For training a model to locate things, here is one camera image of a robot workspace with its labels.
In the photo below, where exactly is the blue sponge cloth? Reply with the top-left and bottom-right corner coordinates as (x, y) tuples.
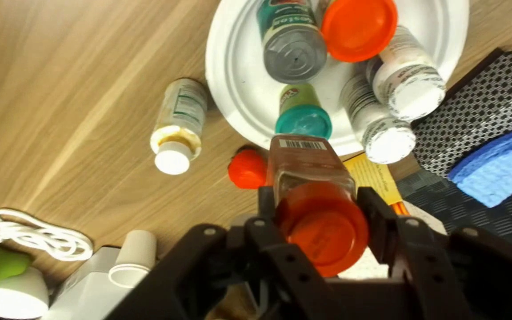
(446, 132), (512, 208)

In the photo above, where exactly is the white coiled cable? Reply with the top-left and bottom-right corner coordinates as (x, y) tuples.
(0, 208), (96, 263)

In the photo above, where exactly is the red cap spice jar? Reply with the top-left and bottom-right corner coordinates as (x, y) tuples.
(268, 135), (370, 277)

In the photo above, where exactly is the glue bottle with white cap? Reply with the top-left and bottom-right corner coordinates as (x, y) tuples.
(149, 78), (208, 176)

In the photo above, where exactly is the white spray bottle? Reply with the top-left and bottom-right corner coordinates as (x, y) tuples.
(41, 229), (156, 320)

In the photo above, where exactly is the teal lid play-doh can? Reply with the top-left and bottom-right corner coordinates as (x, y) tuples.
(276, 82), (332, 139)

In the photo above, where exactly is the orange plushie ball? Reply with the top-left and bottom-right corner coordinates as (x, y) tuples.
(228, 148), (267, 188)

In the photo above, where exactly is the green label tin can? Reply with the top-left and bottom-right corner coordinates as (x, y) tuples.
(256, 0), (327, 84)

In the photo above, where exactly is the black mesh box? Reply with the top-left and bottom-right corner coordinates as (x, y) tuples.
(400, 50), (512, 244)

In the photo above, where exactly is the white paper plate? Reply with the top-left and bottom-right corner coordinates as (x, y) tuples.
(206, 0), (469, 156)

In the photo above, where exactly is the white cap pill bottle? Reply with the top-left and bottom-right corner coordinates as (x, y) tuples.
(366, 25), (446, 123)
(340, 75), (416, 164)

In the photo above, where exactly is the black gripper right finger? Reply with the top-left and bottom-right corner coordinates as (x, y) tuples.
(357, 187), (395, 236)

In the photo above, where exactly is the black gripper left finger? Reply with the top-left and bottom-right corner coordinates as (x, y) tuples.
(258, 187), (279, 226)

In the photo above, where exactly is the orange lid play-doh can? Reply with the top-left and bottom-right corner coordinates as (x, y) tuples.
(320, 0), (398, 62)

